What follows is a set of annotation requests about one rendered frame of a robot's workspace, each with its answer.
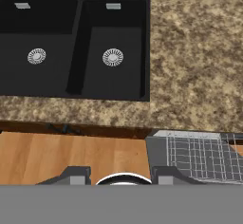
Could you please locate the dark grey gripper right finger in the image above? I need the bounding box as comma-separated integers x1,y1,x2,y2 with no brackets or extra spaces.
151,165,207,186

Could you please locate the white and black round thing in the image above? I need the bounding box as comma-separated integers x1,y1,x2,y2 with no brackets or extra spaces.
95,172,153,186

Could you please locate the black double sink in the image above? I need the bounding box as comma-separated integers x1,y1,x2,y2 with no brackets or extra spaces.
0,0,152,103

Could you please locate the grey dishwasher door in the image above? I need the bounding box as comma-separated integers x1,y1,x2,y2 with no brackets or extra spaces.
144,129,243,186

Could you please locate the grey wire dishwasher rack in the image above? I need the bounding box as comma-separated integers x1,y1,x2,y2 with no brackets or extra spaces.
165,131,243,183

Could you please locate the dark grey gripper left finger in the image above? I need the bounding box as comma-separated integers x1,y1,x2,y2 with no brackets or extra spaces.
35,165,92,186

